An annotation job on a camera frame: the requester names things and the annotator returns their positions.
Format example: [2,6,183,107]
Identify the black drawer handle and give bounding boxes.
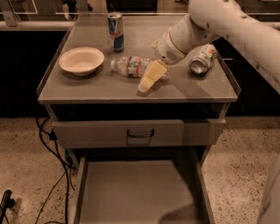
[126,129,155,138]

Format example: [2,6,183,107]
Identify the black object on floor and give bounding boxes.
[0,189,15,224]

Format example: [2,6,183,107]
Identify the white paper bowl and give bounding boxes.
[58,47,105,77]

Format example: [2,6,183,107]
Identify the silver soda can lying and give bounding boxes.
[189,44,217,76]

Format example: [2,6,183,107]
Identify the grey metal drawer cabinet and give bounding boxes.
[35,13,242,224]

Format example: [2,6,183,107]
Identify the blue silver energy drink can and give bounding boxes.
[107,12,124,52]

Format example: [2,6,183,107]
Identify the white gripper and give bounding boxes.
[138,32,186,92]

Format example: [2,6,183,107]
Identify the white horizontal rail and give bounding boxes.
[0,21,280,31]

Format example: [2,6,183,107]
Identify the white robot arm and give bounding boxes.
[153,0,280,224]

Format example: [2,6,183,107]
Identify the clear plastic water bottle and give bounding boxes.
[110,55,171,81]

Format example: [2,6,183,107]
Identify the open grey middle drawer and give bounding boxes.
[69,147,215,224]

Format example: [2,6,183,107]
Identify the grey top drawer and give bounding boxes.
[52,119,226,148]

